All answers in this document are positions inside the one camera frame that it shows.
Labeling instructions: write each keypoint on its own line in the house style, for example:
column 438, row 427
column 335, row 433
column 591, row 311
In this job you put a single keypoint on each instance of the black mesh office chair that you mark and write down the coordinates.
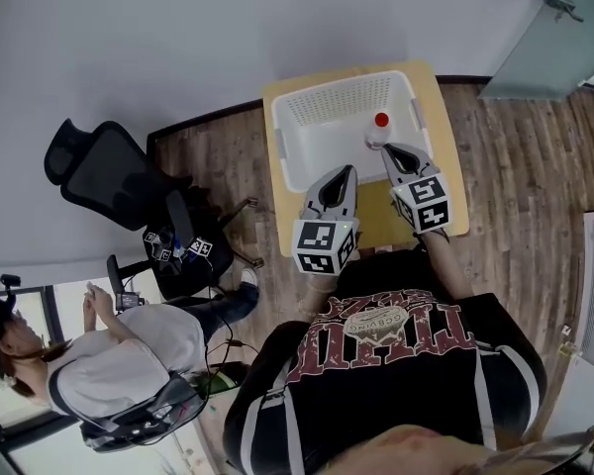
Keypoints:
column 109, row 176

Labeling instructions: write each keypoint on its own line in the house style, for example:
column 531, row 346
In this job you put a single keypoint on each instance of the person's right forearm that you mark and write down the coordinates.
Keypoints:
column 445, row 265

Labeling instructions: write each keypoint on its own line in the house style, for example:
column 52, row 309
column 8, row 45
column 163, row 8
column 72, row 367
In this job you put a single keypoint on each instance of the person's black printed shirt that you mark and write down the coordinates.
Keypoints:
column 401, row 389

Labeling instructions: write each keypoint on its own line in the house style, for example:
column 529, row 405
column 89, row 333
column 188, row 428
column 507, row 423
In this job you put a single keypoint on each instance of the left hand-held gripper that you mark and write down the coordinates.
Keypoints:
column 322, row 245

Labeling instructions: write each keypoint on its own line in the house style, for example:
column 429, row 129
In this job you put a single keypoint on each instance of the person's left forearm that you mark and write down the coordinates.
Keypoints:
column 319, row 295

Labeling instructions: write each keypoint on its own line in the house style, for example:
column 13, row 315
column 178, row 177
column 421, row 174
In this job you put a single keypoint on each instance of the light wooden table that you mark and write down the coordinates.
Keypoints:
column 376, row 216

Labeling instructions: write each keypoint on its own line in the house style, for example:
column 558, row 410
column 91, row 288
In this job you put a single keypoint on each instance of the frosted glass door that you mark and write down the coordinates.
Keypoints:
column 534, row 57

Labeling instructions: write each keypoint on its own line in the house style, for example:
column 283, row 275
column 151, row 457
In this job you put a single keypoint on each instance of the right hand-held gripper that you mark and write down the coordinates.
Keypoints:
column 425, row 201

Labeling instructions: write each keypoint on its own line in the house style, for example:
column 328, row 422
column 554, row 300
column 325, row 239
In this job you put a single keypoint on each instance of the red-capped clear bottle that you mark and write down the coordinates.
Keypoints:
column 378, row 129

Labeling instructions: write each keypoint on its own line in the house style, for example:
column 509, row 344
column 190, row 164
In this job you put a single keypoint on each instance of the white plastic basket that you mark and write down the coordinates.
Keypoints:
column 326, row 126

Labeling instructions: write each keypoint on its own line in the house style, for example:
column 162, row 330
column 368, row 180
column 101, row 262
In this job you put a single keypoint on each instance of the small glass bottle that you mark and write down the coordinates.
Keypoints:
column 568, row 349

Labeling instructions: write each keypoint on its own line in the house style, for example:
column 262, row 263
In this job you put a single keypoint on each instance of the small black screen device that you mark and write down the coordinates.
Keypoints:
column 128, row 300

